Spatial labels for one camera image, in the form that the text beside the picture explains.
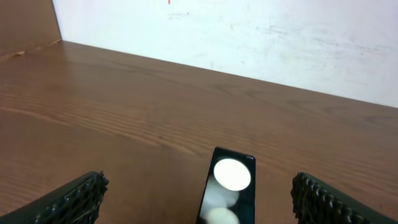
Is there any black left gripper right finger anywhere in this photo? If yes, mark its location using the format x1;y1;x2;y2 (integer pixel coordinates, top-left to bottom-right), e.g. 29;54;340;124
290;172;397;224

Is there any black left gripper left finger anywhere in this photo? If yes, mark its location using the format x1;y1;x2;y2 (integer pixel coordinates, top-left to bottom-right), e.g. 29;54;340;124
1;171;109;224

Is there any brown cardboard panel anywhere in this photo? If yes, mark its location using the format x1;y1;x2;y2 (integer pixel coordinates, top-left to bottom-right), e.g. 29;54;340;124
1;0;62;61

